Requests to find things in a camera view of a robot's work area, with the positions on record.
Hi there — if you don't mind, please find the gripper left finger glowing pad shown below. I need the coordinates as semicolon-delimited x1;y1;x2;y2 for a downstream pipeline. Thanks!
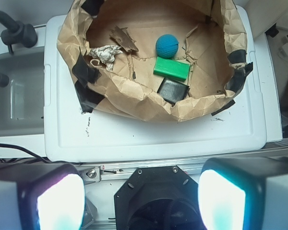
0;163;85;230

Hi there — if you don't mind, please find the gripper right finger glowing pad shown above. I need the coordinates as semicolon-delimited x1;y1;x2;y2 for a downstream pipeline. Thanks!
198;157;288;230

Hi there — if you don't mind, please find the brown wood chip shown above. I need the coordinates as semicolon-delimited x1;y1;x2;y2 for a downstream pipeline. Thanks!
109;25;139;53

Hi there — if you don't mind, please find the white plastic bin lid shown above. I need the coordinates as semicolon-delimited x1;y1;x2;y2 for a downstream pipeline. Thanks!
44;15;267;162

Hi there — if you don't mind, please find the translucent plastic bin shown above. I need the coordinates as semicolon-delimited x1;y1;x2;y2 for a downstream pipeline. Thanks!
0;47;44;137

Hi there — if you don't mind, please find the black square block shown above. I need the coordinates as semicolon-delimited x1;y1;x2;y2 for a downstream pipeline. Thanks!
157;78;189;105

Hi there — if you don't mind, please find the green rectangular block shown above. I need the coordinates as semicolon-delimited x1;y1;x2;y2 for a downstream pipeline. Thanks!
153;57;190;81

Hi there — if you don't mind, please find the small beige rubber band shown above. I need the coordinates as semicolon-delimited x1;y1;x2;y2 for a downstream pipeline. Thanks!
90;58;102;68

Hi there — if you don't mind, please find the brown paper bag liner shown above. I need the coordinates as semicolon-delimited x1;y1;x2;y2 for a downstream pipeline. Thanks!
57;0;253;122

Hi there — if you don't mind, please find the blue dimpled ball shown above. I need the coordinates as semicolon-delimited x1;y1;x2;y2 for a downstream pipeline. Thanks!
155;34;179;58

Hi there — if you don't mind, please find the crumpled white paper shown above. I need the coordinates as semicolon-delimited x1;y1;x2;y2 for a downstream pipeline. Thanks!
89;45;123;71

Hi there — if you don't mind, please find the black octagonal mount plate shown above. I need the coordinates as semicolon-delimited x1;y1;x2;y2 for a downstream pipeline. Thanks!
114;167;205;230

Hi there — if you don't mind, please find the aluminium frame rail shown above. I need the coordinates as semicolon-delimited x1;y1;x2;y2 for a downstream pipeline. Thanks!
76;146;288;184

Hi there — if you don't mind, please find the black cable hose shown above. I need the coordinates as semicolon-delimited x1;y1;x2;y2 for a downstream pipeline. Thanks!
0;10;38;54

